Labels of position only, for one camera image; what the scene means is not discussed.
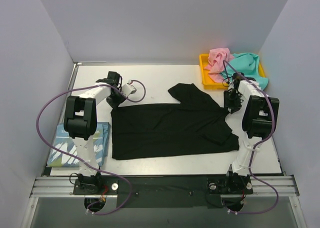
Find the pink t shirt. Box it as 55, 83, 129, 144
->
204, 48, 234, 83

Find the black t shirt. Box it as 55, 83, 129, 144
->
111, 83, 239, 161

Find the teal t shirt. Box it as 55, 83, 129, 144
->
216, 50, 269, 90

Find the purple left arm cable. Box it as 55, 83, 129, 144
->
35, 79, 146, 216

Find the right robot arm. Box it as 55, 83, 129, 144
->
223, 73, 280, 193

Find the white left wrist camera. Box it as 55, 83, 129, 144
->
121, 80, 137, 98

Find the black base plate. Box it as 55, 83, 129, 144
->
73, 174, 253, 209

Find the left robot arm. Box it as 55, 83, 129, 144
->
63, 71, 125, 194

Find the aluminium front rail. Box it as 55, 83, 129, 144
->
30, 176, 300, 198

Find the yellow plastic bin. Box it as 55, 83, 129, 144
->
199, 54, 267, 90

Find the folded light blue t shirt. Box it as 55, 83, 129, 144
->
47, 122, 111, 168

